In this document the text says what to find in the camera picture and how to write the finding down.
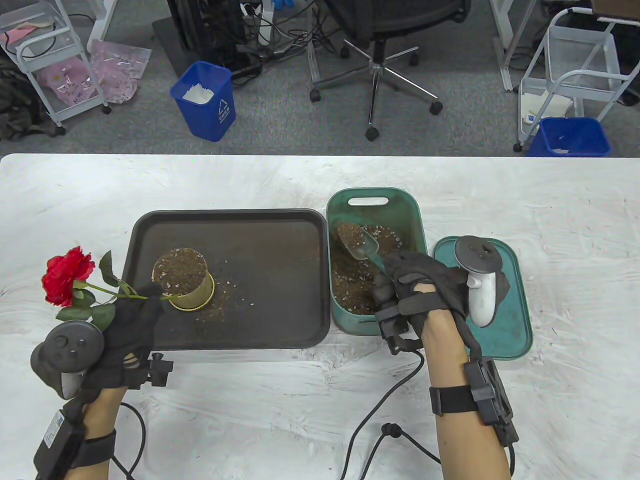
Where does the person's right hand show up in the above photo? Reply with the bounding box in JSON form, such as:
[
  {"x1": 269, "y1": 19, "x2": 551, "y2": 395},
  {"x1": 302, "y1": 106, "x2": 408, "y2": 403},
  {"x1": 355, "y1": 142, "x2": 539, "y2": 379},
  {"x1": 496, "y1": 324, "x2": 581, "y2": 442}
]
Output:
[{"x1": 372, "y1": 251, "x2": 512, "y2": 358}]

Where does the person's left hand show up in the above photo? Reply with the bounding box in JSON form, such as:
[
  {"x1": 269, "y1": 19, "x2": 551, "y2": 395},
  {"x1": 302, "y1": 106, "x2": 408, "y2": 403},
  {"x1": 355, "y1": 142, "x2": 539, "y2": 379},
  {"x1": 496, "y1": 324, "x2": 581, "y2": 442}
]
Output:
[{"x1": 82, "y1": 282, "x2": 165, "y2": 408}]

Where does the green plastic trowel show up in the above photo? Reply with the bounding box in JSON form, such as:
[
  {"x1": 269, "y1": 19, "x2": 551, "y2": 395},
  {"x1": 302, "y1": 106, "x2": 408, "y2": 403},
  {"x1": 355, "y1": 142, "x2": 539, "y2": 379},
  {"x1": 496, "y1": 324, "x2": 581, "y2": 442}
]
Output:
[{"x1": 336, "y1": 222, "x2": 396, "y2": 281}]

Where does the brown potting mix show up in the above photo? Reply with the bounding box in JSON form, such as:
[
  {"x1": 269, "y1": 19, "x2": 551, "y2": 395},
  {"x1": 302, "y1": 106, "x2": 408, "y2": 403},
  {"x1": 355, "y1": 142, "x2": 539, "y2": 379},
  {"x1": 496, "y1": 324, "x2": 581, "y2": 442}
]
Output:
[{"x1": 152, "y1": 222, "x2": 406, "y2": 323}]

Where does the gold flower pot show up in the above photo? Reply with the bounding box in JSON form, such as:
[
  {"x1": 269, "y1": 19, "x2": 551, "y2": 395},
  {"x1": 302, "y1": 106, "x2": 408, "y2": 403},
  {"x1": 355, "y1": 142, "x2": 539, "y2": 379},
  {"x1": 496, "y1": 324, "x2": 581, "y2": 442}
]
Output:
[{"x1": 151, "y1": 247, "x2": 216, "y2": 312}]

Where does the red artificial rose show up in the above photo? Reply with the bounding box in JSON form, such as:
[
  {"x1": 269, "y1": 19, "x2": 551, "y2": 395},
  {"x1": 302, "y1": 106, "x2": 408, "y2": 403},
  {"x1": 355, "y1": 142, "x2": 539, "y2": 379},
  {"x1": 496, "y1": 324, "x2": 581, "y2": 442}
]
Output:
[{"x1": 42, "y1": 246, "x2": 181, "y2": 331}]

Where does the green bin lid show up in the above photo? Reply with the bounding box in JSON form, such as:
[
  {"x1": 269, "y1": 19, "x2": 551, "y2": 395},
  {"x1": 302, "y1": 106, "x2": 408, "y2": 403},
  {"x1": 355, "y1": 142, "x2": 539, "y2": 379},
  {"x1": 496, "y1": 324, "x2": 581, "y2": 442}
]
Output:
[{"x1": 432, "y1": 236, "x2": 534, "y2": 361}]

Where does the person's left forearm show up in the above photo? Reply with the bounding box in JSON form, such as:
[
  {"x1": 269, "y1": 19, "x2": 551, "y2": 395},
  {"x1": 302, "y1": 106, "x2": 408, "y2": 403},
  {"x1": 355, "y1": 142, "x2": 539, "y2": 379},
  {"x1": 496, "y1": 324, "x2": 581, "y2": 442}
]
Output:
[{"x1": 52, "y1": 387, "x2": 127, "y2": 480}]

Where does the grey handheld controller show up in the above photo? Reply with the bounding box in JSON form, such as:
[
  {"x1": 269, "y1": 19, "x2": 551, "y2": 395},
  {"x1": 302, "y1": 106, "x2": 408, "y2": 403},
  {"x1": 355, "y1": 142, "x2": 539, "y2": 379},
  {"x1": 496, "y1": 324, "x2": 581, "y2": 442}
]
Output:
[
  {"x1": 31, "y1": 321, "x2": 106, "y2": 400},
  {"x1": 454, "y1": 236, "x2": 502, "y2": 328}
]

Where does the green plastic bin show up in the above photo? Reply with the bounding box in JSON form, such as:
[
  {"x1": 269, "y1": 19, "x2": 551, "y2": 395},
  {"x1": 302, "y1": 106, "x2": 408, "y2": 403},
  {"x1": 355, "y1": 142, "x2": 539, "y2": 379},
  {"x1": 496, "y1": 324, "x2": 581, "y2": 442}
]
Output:
[{"x1": 326, "y1": 187, "x2": 430, "y2": 335}]

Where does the black box with white label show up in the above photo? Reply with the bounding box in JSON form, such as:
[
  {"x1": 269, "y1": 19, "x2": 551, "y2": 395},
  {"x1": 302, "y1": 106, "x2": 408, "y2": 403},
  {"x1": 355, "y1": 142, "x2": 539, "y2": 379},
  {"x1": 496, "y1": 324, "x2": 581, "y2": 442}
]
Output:
[{"x1": 34, "y1": 410, "x2": 118, "y2": 480}]

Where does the dark brown tray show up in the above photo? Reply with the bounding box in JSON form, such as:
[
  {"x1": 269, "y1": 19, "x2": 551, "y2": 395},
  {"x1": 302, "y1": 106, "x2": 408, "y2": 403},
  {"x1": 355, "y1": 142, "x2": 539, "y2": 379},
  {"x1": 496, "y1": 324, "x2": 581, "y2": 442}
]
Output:
[{"x1": 111, "y1": 208, "x2": 332, "y2": 351}]

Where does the blue trash bin white symbol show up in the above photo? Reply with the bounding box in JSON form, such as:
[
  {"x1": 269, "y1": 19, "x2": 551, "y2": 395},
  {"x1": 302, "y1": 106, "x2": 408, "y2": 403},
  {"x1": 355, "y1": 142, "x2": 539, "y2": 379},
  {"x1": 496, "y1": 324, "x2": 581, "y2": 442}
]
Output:
[{"x1": 169, "y1": 61, "x2": 237, "y2": 143}]

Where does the white desk leg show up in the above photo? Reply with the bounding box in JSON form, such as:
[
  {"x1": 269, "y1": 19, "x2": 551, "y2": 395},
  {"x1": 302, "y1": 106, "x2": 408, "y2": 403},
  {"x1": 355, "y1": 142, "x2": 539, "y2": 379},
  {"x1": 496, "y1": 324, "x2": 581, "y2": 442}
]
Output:
[
  {"x1": 490, "y1": 0, "x2": 538, "y2": 92},
  {"x1": 87, "y1": 0, "x2": 121, "y2": 51}
]

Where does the black backpack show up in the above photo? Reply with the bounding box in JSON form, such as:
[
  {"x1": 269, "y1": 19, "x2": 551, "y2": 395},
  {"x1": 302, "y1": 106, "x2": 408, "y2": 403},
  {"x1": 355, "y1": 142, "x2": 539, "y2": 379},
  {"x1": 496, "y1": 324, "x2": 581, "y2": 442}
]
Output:
[{"x1": 0, "y1": 54, "x2": 67, "y2": 142}]

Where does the black office chair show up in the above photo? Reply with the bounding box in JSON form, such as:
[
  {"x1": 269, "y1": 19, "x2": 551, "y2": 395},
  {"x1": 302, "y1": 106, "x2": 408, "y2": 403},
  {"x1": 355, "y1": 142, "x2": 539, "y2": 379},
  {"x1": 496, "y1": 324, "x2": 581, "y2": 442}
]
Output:
[{"x1": 307, "y1": 0, "x2": 472, "y2": 142}]

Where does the pink plastic bag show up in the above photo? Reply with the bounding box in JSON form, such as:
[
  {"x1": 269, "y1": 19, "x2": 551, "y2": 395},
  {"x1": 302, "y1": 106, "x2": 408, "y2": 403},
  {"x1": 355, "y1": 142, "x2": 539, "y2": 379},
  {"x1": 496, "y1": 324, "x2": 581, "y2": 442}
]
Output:
[
  {"x1": 90, "y1": 40, "x2": 152, "y2": 105},
  {"x1": 39, "y1": 56, "x2": 96, "y2": 106}
]

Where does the black floor mat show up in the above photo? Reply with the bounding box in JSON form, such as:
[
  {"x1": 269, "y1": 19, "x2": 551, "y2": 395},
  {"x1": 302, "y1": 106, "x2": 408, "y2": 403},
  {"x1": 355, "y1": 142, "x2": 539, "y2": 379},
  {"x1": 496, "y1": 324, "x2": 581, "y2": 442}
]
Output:
[{"x1": 151, "y1": 17, "x2": 201, "y2": 78}]

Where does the pink paper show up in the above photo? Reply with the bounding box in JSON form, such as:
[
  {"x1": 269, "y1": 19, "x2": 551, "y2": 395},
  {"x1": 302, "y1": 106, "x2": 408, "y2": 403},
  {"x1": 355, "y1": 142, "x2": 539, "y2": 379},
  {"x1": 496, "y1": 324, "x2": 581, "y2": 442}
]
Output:
[{"x1": 0, "y1": 25, "x2": 38, "y2": 46}]

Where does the black computer tower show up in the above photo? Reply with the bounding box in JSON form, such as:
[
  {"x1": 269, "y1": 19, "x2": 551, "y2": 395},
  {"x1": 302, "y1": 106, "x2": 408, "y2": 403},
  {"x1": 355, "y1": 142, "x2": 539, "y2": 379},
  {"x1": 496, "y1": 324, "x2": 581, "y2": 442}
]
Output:
[{"x1": 166, "y1": 0, "x2": 251, "y2": 71}]

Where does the brown cardboard box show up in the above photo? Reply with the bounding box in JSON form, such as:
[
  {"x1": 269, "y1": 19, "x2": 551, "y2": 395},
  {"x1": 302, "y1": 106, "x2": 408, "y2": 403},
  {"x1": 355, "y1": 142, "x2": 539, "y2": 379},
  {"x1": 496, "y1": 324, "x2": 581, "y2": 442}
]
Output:
[{"x1": 592, "y1": 0, "x2": 640, "y2": 23}]

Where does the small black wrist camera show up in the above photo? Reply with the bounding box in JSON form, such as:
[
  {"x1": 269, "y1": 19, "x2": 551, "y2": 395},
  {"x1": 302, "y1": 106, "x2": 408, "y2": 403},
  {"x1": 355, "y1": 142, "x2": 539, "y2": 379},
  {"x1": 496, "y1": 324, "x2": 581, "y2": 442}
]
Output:
[
  {"x1": 375, "y1": 305, "x2": 425, "y2": 357},
  {"x1": 147, "y1": 352, "x2": 175, "y2": 387}
]

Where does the black cable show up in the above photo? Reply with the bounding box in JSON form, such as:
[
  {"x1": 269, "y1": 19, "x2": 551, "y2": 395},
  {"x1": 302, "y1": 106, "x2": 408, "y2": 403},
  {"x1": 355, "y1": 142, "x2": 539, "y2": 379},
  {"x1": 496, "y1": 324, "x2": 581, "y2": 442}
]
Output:
[
  {"x1": 110, "y1": 402, "x2": 149, "y2": 480},
  {"x1": 339, "y1": 350, "x2": 517, "y2": 480}
]

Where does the black lattice wrist mount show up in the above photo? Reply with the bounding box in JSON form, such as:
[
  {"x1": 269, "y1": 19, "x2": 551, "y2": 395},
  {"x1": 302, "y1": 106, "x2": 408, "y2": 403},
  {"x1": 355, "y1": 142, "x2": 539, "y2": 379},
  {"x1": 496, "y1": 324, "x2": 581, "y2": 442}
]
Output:
[{"x1": 429, "y1": 357, "x2": 520, "y2": 447}]

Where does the white wire cart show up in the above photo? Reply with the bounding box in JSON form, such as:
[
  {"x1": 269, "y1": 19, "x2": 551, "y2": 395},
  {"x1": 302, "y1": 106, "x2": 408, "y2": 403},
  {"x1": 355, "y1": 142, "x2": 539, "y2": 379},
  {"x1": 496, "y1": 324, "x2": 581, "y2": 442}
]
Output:
[
  {"x1": 513, "y1": 7, "x2": 640, "y2": 153},
  {"x1": 0, "y1": 0, "x2": 112, "y2": 127}
]

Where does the bundle of black cables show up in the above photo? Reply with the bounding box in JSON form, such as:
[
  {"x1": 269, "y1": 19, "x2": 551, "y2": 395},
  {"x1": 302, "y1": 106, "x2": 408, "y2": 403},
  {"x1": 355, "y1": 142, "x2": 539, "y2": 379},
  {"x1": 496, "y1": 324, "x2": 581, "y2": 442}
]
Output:
[{"x1": 220, "y1": 0, "x2": 351, "y2": 76}]

